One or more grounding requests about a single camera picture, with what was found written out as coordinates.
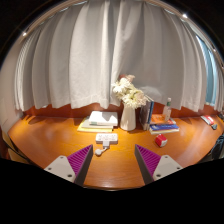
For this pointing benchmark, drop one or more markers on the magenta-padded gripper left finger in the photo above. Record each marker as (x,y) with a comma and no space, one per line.
(63,166)

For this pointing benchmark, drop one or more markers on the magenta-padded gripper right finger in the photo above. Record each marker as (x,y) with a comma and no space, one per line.
(163,165)

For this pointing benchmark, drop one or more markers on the red and white charger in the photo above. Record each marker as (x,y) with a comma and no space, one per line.
(161,140)

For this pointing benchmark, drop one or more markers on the blue flat book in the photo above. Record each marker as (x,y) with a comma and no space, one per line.
(164,128)

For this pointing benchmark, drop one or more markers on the yellow book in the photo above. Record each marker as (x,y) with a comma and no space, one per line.
(86,128)

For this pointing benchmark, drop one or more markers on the tan wooden chair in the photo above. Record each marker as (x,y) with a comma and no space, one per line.
(6,140)
(18,156)

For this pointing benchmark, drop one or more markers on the orange flat book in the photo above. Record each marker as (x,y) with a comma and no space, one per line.
(158,119)

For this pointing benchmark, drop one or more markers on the blue upright book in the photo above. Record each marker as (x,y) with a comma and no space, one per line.
(151,115)

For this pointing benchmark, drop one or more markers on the white power strip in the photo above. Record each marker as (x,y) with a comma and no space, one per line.
(106,137)

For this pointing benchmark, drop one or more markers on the dark grey upright book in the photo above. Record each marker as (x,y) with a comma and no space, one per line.
(144,115)

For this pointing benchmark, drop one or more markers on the clear plastic bottle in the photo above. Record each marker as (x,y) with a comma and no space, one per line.
(167,111)

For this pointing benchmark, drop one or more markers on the black chair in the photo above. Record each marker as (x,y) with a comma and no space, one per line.
(219,148)

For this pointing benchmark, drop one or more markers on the white ceramic vase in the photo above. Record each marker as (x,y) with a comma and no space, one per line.
(128,118)

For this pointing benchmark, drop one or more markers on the white book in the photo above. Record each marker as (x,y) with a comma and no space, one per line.
(103,118)

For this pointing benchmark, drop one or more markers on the red and white flat item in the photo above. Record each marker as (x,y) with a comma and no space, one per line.
(207,120)

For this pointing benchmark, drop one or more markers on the white flower bouquet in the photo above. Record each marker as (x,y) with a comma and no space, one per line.
(130,93)

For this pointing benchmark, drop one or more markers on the white curtain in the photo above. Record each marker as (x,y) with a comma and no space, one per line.
(86,53)

